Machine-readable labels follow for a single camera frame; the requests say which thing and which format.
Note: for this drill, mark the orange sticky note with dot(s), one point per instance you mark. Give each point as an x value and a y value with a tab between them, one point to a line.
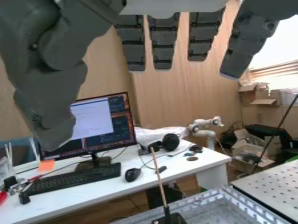
45	165

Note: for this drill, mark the small white jointed device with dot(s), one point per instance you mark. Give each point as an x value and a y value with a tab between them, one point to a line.
200	128

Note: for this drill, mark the small black block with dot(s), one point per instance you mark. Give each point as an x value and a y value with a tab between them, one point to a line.
24	199

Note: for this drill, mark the thin stick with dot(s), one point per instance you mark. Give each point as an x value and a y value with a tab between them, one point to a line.
158	180

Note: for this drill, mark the cardboard box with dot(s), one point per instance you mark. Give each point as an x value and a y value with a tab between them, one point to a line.
250	91
267	99

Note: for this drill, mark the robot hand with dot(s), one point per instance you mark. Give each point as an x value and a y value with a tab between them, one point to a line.
44	66

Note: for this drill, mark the black keyboard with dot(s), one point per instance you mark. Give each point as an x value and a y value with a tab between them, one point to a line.
75	178

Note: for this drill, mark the computer monitor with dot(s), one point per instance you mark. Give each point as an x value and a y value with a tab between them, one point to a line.
110	123

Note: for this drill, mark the clear box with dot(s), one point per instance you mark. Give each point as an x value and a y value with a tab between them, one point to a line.
230	200

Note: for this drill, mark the black tripod pole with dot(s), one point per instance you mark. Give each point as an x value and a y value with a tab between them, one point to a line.
277	128

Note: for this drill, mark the black mouse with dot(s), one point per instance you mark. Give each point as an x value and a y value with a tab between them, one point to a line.
132	174

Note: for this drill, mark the white desk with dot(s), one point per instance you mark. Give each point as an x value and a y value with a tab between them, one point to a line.
101	195

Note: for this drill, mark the black headphones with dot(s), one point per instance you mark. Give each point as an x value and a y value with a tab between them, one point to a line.
170	141

